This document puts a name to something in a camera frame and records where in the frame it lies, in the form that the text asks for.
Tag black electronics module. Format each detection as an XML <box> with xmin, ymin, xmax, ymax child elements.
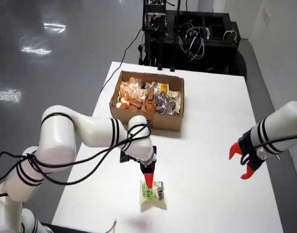
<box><xmin>141</xmin><ymin>0</ymin><xmax>168</xmax><ymax>32</ymax></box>

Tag green white sunflower seed packet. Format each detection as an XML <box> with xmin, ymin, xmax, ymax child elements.
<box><xmin>139</xmin><ymin>180</ymin><xmax>168</xmax><ymax>211</ymax></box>

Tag multicolour wire bundle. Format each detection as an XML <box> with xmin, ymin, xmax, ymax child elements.
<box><xmin>107</xmin><ymin>219</ymin><xmax>118</xmax><ymax>233</ymax></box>

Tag white wire loop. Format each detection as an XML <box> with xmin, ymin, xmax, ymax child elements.
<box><xmin>222</xmin><ymin>29</ymin><xmax>237</xmax><ymax>46</ymax></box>

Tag black floor cable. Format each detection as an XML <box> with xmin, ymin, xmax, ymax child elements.
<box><xmin>99</xmin><ymin>24</ymin><xmax>146</xmax><ymax>93</ymax></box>

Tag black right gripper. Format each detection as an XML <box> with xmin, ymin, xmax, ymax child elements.
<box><xmin>228</xmin><ymin>131</ymin><xmax>267</xmax><ymax>181</ymax></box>

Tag round tan biscuit pack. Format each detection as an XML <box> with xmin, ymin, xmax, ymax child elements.
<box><xmin>129</xmin><ymin>77</ymin><xmax>143</xmax><ymax>88</ymax></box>

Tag pastel candy bag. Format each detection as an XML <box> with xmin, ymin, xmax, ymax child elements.
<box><xmin>134</xmin><ymin>84</ymin><xmax>149</xmax><ymax>104</ymax></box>

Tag black equipment cart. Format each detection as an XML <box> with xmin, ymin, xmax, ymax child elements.
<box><xmin>138</xmin><ymin>9</ymin><xmax>248</xmax><ymax>76</ymax></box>

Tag brown biscuit pack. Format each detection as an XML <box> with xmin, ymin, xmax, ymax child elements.
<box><xmin>141</xmin><ymin>87</ymin><xmax>156</xmax><ymax>114</ymax></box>
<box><xmin>115</xmin><ymin>97</ymin><xmax>143</xmax><ymax>111</ymax></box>

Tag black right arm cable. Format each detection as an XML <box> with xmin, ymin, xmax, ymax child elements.
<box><xmin>240</xmin><ymin>133</ymin><xmax>297</xmax><ymax>166</ymax></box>

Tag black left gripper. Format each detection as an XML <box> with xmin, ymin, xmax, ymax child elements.
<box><xmin>130</xmin><ymin>145</ymin><xmax>157</xmax><ymax>189</ymax></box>

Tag white wire bundle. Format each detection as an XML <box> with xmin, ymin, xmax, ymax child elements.
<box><xmin>179</xmin><ymin>23</ymin><xmax>205</xmax><ymax>61</ymax></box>

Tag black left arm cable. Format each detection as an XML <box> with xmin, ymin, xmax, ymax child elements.
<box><xmin>0</xmin><ymin>113</ymin><xmax>153</xmax><ymax>186</ymax></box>

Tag brown cardboard box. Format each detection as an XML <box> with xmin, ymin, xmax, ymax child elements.
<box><xmin>109</xmin><ymin>70</ymin><xmax>185</xmax><ymax>133</ymax></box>

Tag white printed snack packet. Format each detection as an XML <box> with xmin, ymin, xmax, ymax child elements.
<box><xmin>169</xmin><ymin>90</ymin><xmax>182</xmax><ymax>115</ymax></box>

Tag yellow label snack packet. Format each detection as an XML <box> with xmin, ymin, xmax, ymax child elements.
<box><xmin>152</xmin><ymin>82</ymin><xmax>170</xmax><ymax>94</ymax></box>

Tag black stand pole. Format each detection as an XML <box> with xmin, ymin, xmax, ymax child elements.
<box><xmin>169</xmin><ymin>0</ymin><xmax>181</xmax><ymax>73</ymax></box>
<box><xmin>157</xmin><ymin>14</ymin><xmax>164</xmax><ymax>71</ymax></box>

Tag chocolate sprinkle cookie pack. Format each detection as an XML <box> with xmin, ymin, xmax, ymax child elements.
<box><xmin>153</xmin><ymin>93</ymin><xmax>177</xmax><ymax>115</ymax></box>

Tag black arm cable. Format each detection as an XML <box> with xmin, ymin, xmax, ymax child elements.
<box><xmin>240</xmin><ymin>133</ymin><xmax>297</xmax><ymax>166</ymax></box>
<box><xmin>0</xmin><ymin>113</ymin><xmax>153</xmax><ymax>186</ymax></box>

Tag orange striped biscuit bag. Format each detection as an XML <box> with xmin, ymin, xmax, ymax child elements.
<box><xmin>118</xmin><ymin>81</ymin><xmax>135</xmax><ymax>99</ymax></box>

